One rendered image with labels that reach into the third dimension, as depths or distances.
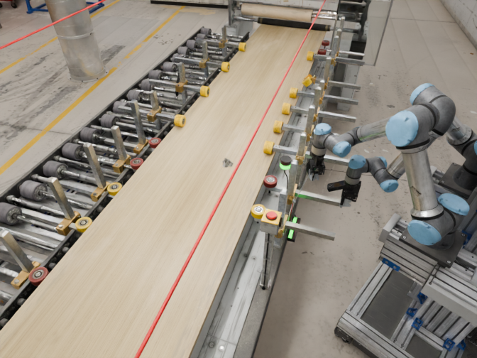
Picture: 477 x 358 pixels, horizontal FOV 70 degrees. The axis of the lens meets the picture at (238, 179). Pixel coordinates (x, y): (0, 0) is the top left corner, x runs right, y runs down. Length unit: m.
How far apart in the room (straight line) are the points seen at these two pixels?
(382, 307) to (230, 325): 1.08
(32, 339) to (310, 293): 1.74
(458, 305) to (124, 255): 1.47
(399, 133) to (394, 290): 1.42
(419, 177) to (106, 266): 1.38
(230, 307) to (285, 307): 0.79
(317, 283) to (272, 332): 0.50
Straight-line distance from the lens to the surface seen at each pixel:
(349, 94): 4.46
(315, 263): 2.79
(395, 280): 2.62
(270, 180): 2.02
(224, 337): 1.79
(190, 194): 1.95
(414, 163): 1.43
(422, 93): 1.78
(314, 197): 2.02
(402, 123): 1.36
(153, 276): 1.65
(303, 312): 2.57
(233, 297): 1.87
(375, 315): 2.44
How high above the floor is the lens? 2.27
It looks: 42 degrees down
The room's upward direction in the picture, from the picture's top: straight up
